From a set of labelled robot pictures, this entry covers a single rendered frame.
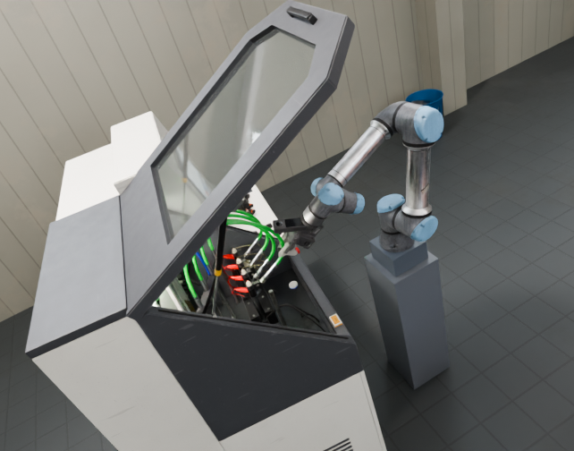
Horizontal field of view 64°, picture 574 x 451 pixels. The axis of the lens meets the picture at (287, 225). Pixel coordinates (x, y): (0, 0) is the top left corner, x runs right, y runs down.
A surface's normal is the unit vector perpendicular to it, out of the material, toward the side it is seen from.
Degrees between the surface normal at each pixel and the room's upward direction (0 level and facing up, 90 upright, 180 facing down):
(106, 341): 90
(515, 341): 0
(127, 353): 90
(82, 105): 90
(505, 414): 0
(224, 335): 90
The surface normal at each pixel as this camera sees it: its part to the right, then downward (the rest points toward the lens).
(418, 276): 0.42, 0.44
